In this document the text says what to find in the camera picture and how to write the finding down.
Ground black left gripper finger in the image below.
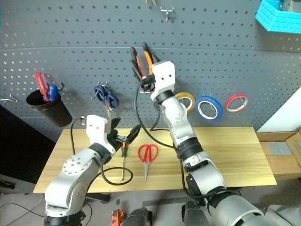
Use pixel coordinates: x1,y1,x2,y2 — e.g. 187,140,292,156
126,124,142,144
110,117,122,137

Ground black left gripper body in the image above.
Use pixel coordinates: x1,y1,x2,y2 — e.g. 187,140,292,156
107,129,128,154

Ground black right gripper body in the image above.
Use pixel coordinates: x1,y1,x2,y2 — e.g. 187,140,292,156
140,73,156,94

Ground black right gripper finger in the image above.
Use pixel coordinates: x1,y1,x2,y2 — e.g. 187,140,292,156
129,46,143,82
142,42,158,65

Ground orange black handled pliers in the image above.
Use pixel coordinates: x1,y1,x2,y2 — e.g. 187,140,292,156
135,50,154,78

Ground silver scissors pegboard hook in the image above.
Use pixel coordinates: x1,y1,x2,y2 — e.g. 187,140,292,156
91,81,109,100

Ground silver double pegboard hook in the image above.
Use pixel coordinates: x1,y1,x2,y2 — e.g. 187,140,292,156
160,6,176,22

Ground yellow tape roll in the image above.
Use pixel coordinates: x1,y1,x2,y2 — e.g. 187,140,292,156
174,92,196,113

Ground grey perforated pegboard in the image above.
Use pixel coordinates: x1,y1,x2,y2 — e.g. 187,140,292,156
0,0,301,143

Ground blue tape roll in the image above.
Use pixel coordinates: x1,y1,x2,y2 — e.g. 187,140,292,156
195,95,224,124

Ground red tape roll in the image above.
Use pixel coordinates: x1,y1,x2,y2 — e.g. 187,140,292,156
225,94,249,113

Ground black table base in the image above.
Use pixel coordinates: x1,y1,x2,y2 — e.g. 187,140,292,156
85,192,111,203

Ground black round holder cup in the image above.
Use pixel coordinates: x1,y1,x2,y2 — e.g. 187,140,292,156
25,89,73,128

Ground orange black tool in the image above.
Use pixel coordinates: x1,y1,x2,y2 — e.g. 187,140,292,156
110,209,125,226

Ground dark rounded shape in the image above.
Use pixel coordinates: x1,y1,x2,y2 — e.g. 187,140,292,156
121,207,154,226
181,200,211,226

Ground cyan plastic basket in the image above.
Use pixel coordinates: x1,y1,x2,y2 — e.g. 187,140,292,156
255,0,301,34

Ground white panel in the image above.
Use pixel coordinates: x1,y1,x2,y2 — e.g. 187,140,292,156
256,86,301,134

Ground brown cardboard box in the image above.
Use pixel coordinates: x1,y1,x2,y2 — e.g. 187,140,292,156
256,130,301,181

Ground orange black handled screwdriver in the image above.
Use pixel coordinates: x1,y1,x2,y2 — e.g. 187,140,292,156
120,140,128,182

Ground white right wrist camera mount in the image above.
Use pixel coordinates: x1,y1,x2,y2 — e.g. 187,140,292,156
150,61,177,100

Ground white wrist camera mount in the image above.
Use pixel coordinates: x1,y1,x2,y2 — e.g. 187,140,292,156
85,114,111,145
150,61,177,100

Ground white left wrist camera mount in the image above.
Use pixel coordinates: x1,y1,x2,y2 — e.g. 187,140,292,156
85,114,111,145

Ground blue handled scissors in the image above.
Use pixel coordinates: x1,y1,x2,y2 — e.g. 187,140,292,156
94,84,120,119

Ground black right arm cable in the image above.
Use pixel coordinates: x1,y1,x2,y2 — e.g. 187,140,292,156
133,82,200,201

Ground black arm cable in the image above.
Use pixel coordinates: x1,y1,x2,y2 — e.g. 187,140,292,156
70,119,134,186
133,82,200,201

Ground red handled scissors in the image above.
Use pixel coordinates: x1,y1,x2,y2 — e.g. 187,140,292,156
137,144,159,185

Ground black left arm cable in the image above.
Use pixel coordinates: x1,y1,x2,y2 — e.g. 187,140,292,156
70,119,134,186

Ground blue handled screwdriver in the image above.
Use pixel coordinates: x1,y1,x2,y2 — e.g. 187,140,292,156
48,84,59,102

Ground red handled screwdriver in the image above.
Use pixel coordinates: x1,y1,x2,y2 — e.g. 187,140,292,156
33,72,51,102

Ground thin floor cable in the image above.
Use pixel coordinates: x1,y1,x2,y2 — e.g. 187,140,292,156
0,195,46,219

